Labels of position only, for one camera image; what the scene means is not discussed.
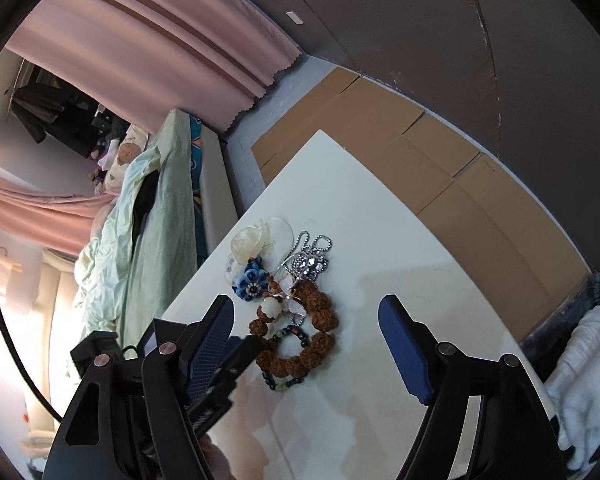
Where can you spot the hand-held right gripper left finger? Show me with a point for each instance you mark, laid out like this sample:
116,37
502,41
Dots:
212,332

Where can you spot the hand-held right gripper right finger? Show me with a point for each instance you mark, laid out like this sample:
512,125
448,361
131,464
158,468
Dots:
405,350

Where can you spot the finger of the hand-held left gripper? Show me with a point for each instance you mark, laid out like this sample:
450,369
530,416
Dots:
242,355

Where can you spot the white bead pendant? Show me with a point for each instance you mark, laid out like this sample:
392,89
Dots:
272,306

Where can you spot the blue flower brooch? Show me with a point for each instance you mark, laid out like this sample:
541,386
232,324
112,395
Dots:
250,280

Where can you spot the white shell flower ornament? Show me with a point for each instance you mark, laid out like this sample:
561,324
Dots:
252,242

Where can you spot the person's left hand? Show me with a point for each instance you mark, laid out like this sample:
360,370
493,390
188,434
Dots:
214,460

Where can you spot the light green duvet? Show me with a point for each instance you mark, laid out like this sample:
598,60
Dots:
110,260

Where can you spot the bed with green sheet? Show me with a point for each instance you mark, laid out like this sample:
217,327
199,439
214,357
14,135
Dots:
165,240

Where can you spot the black garment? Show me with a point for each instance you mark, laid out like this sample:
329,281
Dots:
145,205

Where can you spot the tied pink curtain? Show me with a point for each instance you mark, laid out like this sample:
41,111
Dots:
35,210

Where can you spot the flattened cardboard sheet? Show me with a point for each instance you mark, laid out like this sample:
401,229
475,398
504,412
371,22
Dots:
505,220
330,110

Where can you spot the stuffed toys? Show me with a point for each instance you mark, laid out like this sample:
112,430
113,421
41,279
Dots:
98,177

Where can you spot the dark denim cloth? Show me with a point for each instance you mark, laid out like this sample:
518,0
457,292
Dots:
570,310

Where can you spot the white cloth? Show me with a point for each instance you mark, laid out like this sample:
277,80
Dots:
590,385

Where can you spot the white socks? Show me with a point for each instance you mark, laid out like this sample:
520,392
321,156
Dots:
110,152

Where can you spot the printed cream pillow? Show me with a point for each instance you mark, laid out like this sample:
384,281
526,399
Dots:
125,152

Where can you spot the hanging dark clothes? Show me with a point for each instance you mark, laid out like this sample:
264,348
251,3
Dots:
50,110

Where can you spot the wide pink curtain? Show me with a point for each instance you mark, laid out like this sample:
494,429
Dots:
155,35

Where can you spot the white wall socket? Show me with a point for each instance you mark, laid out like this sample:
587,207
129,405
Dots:
294,17

